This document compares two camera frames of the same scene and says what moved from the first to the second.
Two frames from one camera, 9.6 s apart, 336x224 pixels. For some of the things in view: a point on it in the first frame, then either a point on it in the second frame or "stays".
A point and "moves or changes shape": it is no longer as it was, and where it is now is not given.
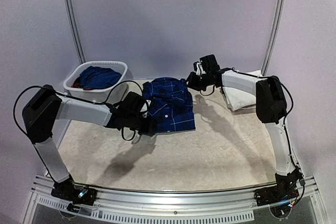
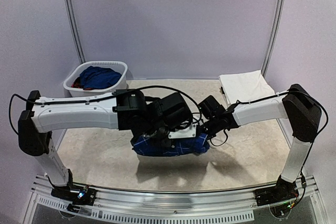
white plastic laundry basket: x=94 y=80 stays
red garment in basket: x=77 y=84 stays
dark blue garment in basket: x=94 y=77 stays
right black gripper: x=192 y=82 → x=207 y=126
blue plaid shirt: x=171 y=107 moves or changes shape
